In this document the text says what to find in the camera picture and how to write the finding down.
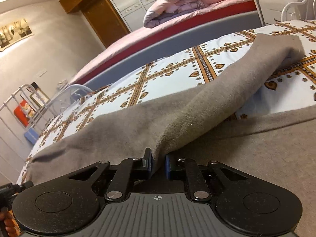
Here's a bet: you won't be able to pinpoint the folded pink quilt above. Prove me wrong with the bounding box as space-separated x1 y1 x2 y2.
143 0 206 28

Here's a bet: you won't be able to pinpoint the brown wooden door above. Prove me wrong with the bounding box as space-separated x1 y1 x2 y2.
81 0 130 48

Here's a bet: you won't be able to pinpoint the blue box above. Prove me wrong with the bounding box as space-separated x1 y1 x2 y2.
24 127 39 145

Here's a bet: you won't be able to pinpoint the grey sweatpants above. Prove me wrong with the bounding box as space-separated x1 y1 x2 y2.
24 32 316 237

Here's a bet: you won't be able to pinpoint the red cartoon box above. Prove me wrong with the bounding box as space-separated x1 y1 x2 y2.
13 100 35 127

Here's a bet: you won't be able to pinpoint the wall wedding photo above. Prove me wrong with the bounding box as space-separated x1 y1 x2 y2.
0 19 33 52

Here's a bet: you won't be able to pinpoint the white nightstand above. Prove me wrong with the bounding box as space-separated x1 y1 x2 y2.
254 0 315 26

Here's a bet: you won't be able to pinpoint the person left hand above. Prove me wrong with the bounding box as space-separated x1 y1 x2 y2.
1 208 19 237

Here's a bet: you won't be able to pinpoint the orange heart patterned bedsheet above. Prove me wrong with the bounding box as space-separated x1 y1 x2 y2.
16 19 316 186

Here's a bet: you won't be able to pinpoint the framed picture on cabinet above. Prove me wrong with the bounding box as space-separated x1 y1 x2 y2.
29 88 50 108

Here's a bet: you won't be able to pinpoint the large pink bed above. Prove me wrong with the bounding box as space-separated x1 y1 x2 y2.
69 0 261 89

